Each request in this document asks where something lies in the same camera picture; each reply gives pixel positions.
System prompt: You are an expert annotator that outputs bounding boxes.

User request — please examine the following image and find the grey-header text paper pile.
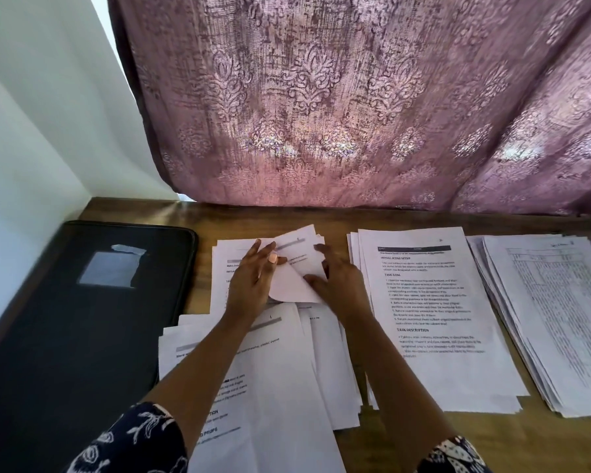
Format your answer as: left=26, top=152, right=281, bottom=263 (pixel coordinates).
left=209, top=223, right=364, bottom=430

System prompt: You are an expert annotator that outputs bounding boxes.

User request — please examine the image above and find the black folder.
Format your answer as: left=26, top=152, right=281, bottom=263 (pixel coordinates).
left=0, top=220, right=200, bottom=473

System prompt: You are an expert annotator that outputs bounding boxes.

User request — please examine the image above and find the person's left hand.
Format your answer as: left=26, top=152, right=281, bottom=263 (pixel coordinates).
left=223, top=238, right=290, bottom=329

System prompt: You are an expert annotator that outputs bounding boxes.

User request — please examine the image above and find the stack of printed papers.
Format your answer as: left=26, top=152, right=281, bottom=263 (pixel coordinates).
left=156, top=302, right=347, bottom=473

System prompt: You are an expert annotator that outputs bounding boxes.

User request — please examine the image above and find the person's right hand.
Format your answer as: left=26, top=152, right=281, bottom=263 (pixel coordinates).
left=304, top=243, right=374, bottom=328

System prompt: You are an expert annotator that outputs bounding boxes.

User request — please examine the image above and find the person's right forearm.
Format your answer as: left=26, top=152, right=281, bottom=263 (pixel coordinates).
left=343, top=312, right=464, bottom=459

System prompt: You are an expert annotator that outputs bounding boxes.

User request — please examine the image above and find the dark-header text paper pile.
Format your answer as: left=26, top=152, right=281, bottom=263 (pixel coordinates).
left=347, top=226, right=530, bottom=416

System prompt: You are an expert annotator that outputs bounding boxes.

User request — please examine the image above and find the table-print paper pile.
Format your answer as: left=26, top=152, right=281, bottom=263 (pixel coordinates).
left=467, top=234, right=591, bottom=418

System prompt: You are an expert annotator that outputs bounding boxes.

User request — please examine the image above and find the pink patterned curtain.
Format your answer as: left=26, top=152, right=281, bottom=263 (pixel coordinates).
left=106, top=0, right=591, bottom=219

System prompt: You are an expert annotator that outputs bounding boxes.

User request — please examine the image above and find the person's left forearm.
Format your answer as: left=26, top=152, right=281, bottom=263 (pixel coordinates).
left=142, top=312, right=259, bottom=454

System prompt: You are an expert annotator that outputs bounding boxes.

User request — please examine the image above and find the white curtain lining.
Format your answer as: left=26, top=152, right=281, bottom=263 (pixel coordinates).
left=0, top=0, right=183, bottom=201

